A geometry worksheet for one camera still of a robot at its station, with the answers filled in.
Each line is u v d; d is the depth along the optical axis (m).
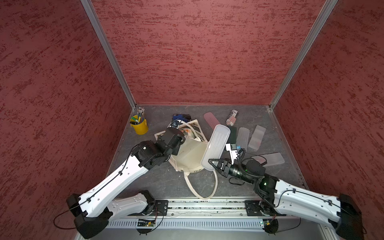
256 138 1.01
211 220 0.72
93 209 0.37
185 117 1.07
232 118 1.10
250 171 0.53
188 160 0.89
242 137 1.03
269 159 0.92
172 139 0.49
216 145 0.67
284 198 0.51
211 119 1.11
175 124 0.59
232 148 0.63
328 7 0.71
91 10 0.71
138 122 0.97
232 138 1.02
